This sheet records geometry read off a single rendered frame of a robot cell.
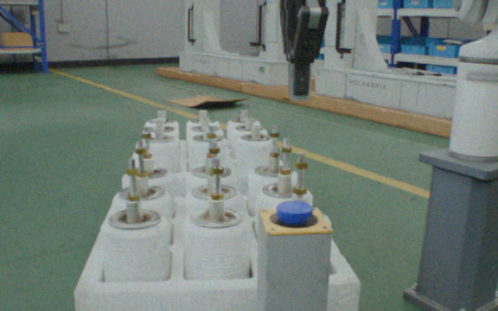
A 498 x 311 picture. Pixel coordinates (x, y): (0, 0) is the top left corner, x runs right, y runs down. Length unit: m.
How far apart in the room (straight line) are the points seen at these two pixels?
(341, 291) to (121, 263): 0.30
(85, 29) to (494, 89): 6.40
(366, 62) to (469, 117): 2.49
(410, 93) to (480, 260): 2.04
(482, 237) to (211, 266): 0.50
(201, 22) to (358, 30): 2.15
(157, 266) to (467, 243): 0.54
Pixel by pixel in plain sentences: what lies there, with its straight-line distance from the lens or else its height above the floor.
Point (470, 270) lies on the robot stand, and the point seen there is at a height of 0.11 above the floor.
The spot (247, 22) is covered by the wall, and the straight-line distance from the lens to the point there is 8.09.
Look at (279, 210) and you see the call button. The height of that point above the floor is 0.33.
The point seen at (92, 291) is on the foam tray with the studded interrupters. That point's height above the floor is 0.18.
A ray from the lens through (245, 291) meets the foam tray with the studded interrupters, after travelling 0.71.
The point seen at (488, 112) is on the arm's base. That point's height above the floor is 0.39.
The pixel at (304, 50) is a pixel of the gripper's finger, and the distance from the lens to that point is 0.50.
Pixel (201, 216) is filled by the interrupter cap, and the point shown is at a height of 0.25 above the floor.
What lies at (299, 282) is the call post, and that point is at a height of 0.26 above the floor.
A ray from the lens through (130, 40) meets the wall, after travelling 7.24.
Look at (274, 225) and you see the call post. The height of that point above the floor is 0.31.
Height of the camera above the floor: 0.52
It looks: 14 degrees down
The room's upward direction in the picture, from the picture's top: 1 degrees clockwise
